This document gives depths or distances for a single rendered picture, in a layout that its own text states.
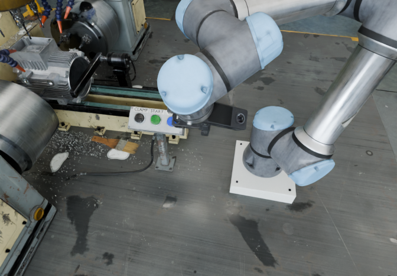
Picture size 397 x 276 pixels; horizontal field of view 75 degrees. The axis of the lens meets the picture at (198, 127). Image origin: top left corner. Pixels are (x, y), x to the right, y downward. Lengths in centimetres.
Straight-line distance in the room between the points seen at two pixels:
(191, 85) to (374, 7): 44
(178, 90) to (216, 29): 12
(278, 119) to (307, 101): 54
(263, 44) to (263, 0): 17
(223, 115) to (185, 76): 21
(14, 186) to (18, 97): 25
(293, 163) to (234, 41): 45
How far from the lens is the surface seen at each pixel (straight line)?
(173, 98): 33
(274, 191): 91
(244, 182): 91
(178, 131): 77
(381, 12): 65
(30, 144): 88
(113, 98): 116
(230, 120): 53
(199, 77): 34
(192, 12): 48
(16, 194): 87
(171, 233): 89
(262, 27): 39
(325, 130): 71
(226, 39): 38
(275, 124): 78
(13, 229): 87
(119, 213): 94
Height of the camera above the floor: 163
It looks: 49 degrees down
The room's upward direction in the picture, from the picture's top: straight up
